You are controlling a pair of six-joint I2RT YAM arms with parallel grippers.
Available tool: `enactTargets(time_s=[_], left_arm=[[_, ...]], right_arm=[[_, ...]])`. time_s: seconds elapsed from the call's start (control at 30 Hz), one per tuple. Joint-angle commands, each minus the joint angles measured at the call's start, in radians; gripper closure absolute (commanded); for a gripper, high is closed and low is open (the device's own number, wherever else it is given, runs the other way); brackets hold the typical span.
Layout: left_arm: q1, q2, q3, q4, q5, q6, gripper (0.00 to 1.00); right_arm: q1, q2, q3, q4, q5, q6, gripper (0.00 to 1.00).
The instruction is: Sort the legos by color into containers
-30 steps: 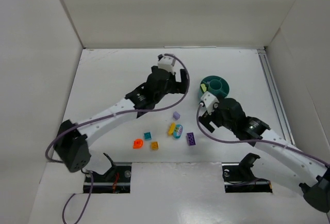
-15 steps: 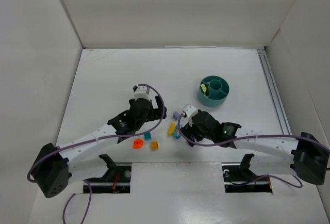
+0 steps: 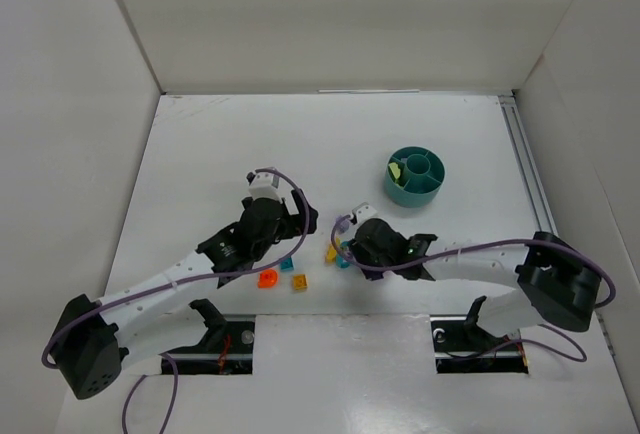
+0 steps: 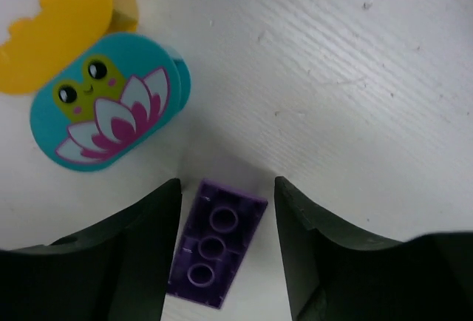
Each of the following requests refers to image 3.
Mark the teal oval decorated lego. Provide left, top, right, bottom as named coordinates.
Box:
left=335, top=254, right=352, bottom=269

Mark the yellow long lego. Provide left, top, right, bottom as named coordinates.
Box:
left=325, top=243, right=338, bottom=264

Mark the lime green lego brick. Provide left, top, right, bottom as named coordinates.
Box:
left=388, top=162, right=402, bottom=185

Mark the light purple small lego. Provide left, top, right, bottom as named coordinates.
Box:
left=336, top=214, right=351, bottom=234

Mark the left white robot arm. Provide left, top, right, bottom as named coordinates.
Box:
left=43, top=190, right=318, bottom=400

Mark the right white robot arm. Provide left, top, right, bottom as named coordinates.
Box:
left=346, top=217, right=604, bottom=338

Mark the teal small square lego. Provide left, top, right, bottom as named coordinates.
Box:
left=280, top=257, right=294, bottom=272

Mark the orange round lego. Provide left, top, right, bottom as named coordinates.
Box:
left=257, top=269, right=279, bottom=289

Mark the orange square lego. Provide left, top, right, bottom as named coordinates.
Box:
left=292, top=274, right=308, bottom=292

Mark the teal round divided container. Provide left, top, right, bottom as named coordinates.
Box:
left=383, top=146, right=446, bottom=208

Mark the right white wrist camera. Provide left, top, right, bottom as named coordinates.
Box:
left=351, top=202, right=378, bottom=224

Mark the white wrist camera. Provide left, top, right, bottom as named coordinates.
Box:
left=351, top=202, right=378, bottom=224
left=247, top=171, right=280, bottom=202

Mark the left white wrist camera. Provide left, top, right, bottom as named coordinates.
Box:
left=247, top=171, right=280, bottom=202

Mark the aluminium rail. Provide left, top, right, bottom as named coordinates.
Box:
left=498, top=94, right=557, bottom=234

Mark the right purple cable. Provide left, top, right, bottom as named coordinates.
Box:
left=330, top=213, right=617, bottom=363

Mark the purple cable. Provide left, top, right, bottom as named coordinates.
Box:
left=41, top=167, right=309, bottom=434
left=330, top=213, right=617, bottom=363

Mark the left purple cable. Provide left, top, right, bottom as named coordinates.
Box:
left=41, top=167, right=309, bottom=434

